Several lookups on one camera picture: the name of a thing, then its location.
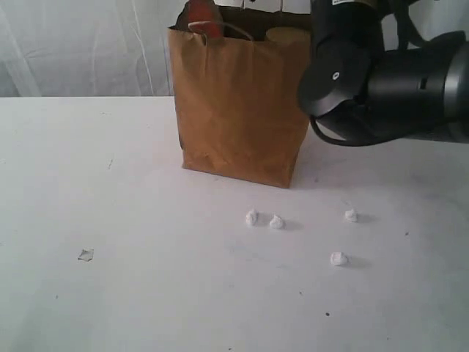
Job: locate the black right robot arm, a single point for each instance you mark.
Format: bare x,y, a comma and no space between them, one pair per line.
373,78

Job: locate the clear jar gold lid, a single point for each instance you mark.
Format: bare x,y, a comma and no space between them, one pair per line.
285,35

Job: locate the kraft stand-up coffee pouch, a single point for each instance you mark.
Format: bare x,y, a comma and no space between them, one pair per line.
201,16

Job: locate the small white putty blob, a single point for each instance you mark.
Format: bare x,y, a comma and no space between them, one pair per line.
338,259
276,222
351,216
251,217

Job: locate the white backdrop curtain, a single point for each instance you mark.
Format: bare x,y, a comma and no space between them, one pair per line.
91,48

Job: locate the brown paper shopping bag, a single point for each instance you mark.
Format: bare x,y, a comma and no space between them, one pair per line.
235,97

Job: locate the long noodle package dark ends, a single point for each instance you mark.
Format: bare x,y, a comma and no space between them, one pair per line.
293,6

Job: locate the small torn plastic scrap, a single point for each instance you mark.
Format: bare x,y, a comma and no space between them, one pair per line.
86,255

